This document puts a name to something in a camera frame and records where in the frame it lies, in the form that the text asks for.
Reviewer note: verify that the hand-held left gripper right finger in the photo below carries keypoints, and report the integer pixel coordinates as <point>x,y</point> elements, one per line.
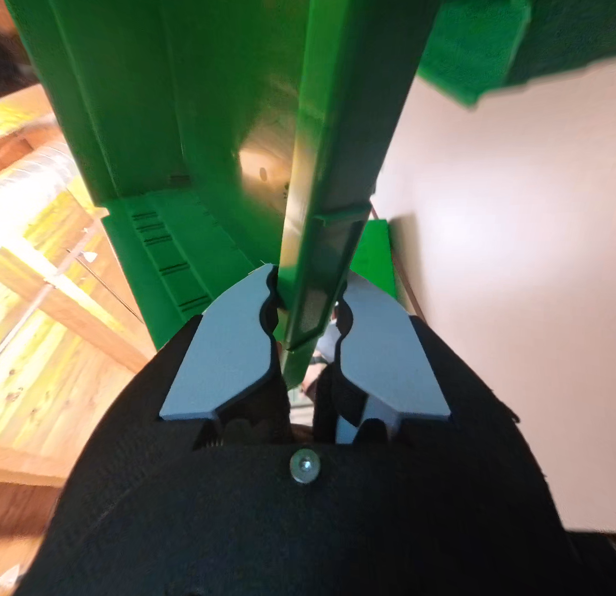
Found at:
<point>390,360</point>

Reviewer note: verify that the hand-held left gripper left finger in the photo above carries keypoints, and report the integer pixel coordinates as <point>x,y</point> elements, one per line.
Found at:
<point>221,355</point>

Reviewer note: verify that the green plastic bin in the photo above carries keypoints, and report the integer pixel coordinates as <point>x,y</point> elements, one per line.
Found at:
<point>216,100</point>

